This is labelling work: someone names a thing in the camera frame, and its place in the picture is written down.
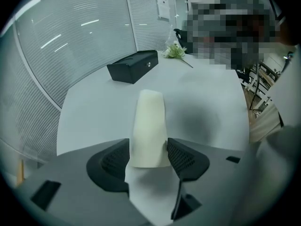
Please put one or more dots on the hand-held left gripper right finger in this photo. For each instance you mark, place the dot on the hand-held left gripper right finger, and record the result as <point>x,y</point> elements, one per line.
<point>207,178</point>

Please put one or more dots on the black office chair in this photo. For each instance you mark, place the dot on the black office chair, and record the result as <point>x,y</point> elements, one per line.
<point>179,37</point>

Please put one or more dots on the black rectangular box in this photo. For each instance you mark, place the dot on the black rectangular box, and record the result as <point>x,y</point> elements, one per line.
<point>131,67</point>

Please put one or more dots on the white and green flower sprig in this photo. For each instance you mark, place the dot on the white and green flower sprig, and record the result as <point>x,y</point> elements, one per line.
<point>174,50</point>

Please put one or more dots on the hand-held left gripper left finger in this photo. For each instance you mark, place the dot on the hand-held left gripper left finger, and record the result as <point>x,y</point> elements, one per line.
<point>70,185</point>

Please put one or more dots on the person's head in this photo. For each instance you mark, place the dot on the person's head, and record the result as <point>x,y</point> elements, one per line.
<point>235,27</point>

